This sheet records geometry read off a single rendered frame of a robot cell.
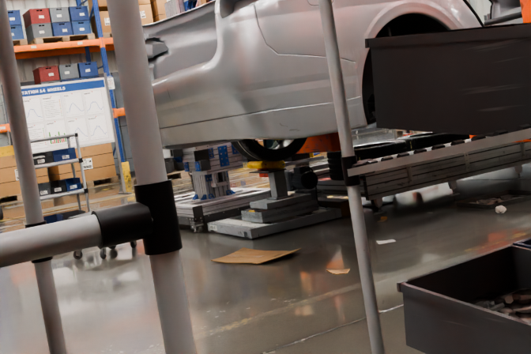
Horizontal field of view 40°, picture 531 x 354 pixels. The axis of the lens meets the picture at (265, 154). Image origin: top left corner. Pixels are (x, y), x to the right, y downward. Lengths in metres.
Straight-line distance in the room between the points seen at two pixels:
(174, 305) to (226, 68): 3.08
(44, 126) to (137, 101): 10.86
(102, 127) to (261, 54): 8.27
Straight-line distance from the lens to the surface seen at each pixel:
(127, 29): 0.67
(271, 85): 3.62
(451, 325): 1.57
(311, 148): 6.01
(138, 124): 0.66
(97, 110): 11.75
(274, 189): 5.70
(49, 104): 11.56
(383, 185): 5.71
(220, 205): 6.22
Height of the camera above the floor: 0.88
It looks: 3 degrees down
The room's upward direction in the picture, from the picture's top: 9 degrees counter-clockwise
